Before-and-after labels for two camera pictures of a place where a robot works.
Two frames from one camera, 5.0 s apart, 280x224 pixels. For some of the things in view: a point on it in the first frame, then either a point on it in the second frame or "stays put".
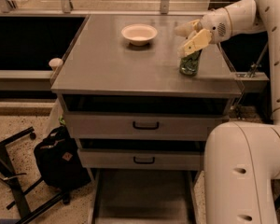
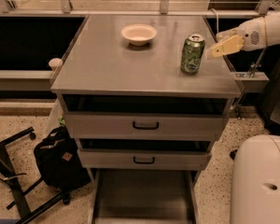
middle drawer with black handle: (138, 159) stays put
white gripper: (215, 26) → (253, 35)
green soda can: (189, 63) stays put
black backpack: (60, 163) stays put
